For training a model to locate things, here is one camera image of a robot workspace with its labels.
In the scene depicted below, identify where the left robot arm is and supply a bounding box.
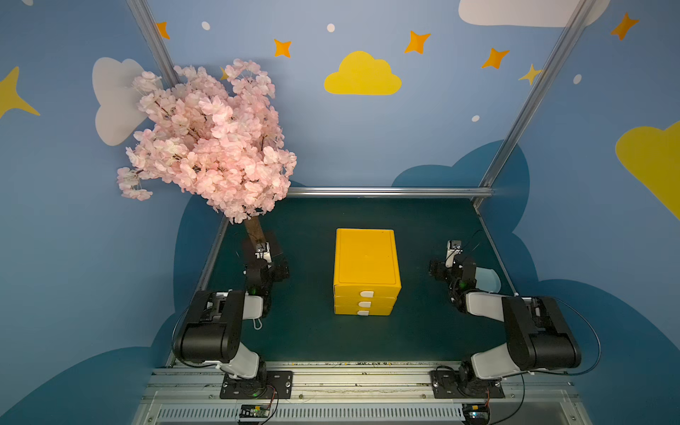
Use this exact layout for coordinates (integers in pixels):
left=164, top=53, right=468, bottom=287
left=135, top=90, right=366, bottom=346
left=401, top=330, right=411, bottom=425
left=172, top=254, right=290, bottom=382

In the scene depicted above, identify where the aluminium mounting rail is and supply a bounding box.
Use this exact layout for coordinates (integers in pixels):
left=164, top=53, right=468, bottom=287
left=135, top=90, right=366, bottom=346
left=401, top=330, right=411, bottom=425
left=132, top=361, right=591, bottom=424

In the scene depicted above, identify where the pink cherry blossom tree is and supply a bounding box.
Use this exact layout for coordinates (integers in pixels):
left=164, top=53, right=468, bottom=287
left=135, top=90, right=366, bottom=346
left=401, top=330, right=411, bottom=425
left=117, top=59, right=297, bottom=247

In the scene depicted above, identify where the right controller board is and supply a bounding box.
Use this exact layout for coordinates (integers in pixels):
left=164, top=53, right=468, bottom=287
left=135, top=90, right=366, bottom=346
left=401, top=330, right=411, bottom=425
left=462, top=404, right=491, bottom=425

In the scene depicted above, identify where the right corner aluminium post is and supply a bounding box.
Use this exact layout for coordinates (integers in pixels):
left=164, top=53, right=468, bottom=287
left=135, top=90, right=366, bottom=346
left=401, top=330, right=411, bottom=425
left=479, top=0, right=596, bottom=198

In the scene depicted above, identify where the left corner aluminium post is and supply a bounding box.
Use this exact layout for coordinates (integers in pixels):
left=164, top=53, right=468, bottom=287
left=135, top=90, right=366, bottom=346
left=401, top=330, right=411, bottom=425
left=127, top=0, right=180, bottom=87

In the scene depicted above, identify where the yellow middle drawer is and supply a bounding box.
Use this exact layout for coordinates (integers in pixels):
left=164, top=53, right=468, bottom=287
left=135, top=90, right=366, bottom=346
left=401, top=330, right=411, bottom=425
left=334, top=296, right=397, bottom=309

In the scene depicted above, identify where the yellow drawer cabinet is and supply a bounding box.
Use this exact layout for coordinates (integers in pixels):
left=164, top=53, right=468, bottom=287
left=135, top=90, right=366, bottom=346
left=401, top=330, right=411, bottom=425
left=333, top=228, right=402, bottom=309

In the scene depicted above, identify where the left controller board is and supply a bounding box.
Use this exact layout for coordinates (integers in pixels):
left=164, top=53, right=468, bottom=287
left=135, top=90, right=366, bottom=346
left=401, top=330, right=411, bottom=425
left=238, top=405, right=272, bottom=421

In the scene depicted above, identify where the back horizontal aluminium profile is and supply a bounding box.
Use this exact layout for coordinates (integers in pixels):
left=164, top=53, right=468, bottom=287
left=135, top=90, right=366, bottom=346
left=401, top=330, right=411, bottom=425
left=288, top=187, right=493, bottom=198

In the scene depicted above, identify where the corner aluminium post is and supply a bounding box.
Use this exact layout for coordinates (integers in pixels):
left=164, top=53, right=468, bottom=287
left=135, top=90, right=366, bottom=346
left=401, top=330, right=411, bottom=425
left=127, top=0, right=180, bottom=87
left=479, top=0, right=596, bottom=198

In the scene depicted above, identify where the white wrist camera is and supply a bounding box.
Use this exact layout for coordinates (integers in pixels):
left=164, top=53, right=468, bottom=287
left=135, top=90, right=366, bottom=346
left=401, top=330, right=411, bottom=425
left=255, top=240, right=273, bottom=264
left=444, top=240, right=462, bottom=268

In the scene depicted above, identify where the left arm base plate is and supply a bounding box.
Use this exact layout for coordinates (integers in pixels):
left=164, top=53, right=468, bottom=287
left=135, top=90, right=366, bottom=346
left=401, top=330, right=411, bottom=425
left=219, top=370, right=294, bottom=400

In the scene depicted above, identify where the yellow top drawer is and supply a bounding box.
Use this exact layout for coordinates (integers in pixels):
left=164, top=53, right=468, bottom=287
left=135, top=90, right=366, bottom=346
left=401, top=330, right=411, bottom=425
left=334, top=284, right=401, bottom=299

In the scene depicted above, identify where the yellow drawer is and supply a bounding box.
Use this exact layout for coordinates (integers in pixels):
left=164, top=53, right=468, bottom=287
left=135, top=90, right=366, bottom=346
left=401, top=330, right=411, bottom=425
left=334, top=306, right=392, bottom=316
left=334, top=296, right=397, bottom=309
left=334, top=284, right=401, bottom=299

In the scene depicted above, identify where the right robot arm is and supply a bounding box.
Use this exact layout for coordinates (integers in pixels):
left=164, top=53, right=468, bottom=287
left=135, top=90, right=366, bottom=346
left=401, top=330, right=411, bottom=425
left=429, top=255, right=582, bottom=384

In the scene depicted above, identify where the controller board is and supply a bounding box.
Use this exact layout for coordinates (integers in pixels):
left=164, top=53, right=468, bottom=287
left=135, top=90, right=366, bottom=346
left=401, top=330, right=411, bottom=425
left=462, top=404, right=491, bottom=425
left=238, top=405, right=272, bottom=421

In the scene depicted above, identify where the light blue right scoop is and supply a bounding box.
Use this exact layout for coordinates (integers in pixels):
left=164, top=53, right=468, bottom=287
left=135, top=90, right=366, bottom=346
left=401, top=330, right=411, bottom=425
left=475, top=267, right=502, bottom=293

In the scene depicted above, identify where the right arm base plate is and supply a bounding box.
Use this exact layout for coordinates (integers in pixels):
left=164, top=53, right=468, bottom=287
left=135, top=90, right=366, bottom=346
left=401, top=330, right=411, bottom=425
left=430, top=366, right=505, bottom=400

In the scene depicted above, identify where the yellow bottom drawer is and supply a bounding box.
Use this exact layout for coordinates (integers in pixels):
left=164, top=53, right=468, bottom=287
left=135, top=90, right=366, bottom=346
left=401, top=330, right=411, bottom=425
left=334, top=306, right=392, bottom=316

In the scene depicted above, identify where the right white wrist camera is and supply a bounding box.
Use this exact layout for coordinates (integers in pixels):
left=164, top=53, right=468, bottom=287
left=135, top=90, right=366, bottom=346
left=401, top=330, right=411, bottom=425
left=444, top=240, right=462, bottom=268

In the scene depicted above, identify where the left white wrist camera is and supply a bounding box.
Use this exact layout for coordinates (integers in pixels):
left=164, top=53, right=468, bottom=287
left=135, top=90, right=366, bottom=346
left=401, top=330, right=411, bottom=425
left=255, top=240, right=273, bottom=264

